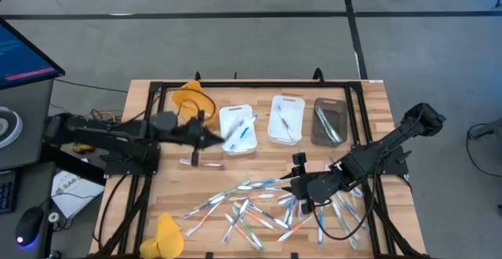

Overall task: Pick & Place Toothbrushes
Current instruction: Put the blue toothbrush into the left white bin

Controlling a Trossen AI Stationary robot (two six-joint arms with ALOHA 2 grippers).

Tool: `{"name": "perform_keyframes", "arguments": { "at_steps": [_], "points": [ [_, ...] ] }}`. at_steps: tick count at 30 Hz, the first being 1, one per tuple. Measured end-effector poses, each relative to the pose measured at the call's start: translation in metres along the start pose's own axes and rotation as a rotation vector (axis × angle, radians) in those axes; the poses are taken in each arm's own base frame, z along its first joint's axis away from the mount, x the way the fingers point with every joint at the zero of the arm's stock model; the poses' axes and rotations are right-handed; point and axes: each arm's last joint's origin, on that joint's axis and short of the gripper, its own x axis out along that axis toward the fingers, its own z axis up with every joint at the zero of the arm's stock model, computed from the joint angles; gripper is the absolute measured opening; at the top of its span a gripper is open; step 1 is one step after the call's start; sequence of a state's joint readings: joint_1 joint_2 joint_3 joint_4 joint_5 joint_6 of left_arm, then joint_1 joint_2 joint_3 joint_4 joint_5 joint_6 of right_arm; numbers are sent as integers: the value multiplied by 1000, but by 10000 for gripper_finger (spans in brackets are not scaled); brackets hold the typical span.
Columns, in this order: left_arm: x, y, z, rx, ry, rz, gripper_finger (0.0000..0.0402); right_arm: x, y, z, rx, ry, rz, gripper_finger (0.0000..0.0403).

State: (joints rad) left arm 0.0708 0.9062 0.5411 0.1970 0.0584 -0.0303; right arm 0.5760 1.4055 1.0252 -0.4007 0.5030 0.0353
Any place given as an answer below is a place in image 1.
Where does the computer monitor blue screen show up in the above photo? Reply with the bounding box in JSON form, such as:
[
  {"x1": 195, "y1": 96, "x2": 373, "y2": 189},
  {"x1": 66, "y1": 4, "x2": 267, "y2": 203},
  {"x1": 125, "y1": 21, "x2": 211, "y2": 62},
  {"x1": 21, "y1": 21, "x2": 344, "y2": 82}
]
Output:
[{"x1": 0, "y1": 17, "x2": 66, "y2": 92}]

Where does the white printed paper sheet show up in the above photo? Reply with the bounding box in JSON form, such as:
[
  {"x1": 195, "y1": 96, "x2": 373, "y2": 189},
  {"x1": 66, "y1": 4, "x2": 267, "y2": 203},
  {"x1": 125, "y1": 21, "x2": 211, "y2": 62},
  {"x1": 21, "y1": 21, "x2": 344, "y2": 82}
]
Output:
[{"x1": 50, "y1": 170, "x2": 106, "y2": 220}]

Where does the yellow and black cable bundle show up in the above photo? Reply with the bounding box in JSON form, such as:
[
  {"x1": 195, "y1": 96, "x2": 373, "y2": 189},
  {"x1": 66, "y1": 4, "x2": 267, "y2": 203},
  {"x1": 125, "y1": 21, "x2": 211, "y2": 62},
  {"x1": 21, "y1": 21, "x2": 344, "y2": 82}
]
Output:
[{"x1": 89, "y1": 108, "x2": 118, "y2": 123}]

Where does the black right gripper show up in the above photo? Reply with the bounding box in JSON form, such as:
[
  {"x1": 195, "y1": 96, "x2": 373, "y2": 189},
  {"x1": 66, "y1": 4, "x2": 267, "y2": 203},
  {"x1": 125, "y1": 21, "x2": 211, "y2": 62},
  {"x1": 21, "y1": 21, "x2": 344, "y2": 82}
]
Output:
[{"x1": 279, "y1": 152, "x2": 343, "y2": 215}]

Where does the yellow tool on floor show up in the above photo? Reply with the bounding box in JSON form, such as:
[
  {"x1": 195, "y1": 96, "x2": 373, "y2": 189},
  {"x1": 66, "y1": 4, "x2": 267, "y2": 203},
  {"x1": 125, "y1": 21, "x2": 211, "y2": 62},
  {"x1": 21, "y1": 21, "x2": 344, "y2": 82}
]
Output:
[{"x1": 71, "y1": 143, "x2": 100, "y2": 155}]

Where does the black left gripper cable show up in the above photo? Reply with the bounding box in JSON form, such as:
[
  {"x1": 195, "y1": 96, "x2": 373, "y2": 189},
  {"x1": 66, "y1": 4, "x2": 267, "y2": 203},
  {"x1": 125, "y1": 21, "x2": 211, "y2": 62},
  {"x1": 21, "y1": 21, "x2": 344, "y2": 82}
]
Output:
[{"x1": 155, "y1": 87, "x2": 218, "y2": 134}]

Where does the black desk leg bar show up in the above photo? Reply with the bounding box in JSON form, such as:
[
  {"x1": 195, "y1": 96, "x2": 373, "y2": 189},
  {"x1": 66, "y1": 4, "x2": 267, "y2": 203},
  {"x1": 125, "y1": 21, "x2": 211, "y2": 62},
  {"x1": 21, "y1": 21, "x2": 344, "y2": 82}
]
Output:
[{"x1": 38, "y1": 142, "x2": 107, "y2": 186}]

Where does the black floor cable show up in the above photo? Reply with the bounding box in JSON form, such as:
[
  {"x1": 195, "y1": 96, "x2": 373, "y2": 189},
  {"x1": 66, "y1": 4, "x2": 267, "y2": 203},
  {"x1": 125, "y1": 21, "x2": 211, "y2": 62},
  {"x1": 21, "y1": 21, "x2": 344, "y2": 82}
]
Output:
[
  {"x1": 465, "y1": 122, "x2": 502, "y2": 179},
  {"x1": 53, "y1": 78, "x2": 129, "y2": 94}
]

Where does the grey translucent plastic bin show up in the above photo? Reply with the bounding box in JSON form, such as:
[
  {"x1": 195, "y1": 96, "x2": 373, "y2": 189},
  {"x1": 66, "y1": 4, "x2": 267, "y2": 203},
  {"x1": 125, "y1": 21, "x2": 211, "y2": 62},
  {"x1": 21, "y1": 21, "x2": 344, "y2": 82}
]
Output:
[{"x1": 311, "y1": 97, "x2": 350, "y2": 148}]

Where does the grey side desk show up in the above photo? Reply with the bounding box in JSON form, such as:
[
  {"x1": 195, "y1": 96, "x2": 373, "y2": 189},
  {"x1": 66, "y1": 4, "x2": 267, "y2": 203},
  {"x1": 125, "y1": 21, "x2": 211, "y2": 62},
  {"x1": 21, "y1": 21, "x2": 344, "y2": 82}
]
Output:
[{"x1": 0, "y1": 78, "x2": 56, "y2": 259}]

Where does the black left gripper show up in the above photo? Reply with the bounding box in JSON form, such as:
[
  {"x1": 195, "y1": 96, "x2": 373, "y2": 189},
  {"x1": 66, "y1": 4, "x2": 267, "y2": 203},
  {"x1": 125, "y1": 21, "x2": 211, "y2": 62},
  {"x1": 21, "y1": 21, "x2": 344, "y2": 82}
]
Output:
[{"x1": 171, "y1": 111, "x2": 227, "y2": 167}]

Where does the white round device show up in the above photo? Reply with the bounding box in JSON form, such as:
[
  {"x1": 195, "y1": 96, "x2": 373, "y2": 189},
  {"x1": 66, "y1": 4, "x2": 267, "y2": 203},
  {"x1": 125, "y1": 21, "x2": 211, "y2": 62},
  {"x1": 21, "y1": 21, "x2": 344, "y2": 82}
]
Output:
[{"x1": 0, "y1": 106, "x2": 24, "y2": 150}]

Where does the black computer mouse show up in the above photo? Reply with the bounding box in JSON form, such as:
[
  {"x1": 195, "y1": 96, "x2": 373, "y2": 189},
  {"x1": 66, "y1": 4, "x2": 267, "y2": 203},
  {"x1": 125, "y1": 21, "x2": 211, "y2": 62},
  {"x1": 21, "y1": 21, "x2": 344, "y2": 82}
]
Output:
[{"x1": 15, "y1": 206, "x2": 45, "y2": 248}]

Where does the yellow cloth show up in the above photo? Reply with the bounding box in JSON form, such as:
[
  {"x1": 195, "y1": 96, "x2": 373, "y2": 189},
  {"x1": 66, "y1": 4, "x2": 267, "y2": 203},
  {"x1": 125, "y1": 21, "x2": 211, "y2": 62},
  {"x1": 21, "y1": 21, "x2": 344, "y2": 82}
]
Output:
[{"x1": 139, "y1": 212, "x2": 185, "y2": 259}]

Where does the black keyboard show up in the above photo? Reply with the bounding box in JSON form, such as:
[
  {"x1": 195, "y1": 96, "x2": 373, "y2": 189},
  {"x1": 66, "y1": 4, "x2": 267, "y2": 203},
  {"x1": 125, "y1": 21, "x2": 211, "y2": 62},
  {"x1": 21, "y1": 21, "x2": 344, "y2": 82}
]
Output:
[{"x1": 0, "y1": 169, "x2": 17, "y2": 216}]

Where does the yellow plastic bin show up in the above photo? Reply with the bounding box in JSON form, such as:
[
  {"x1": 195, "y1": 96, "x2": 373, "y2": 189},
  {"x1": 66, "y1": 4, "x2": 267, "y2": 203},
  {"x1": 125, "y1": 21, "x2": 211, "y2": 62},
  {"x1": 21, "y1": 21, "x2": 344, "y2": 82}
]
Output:
[{"x1": 171, "y1": 79, "x2": 219, "y2": 129}]

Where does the thick black hanging cable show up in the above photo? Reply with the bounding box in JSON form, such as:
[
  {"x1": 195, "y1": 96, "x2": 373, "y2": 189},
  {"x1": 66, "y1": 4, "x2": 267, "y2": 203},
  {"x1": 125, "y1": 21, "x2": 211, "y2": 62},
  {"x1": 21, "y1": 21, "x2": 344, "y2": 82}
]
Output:
[{"x1": 92, "y1": 173, "x2": 129, "y2": 250}]

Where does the white plastic bin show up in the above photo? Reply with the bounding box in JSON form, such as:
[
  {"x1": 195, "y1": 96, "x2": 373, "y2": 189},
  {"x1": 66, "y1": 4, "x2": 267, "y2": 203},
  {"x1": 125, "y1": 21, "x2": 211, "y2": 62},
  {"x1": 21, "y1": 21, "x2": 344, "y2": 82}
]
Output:
[
  {"x1": 218, "y1": 104, "x2": 259, "y2": 156},
  {"x1": 267, "y1": 94, "x2": 307, "y2": 147}
]

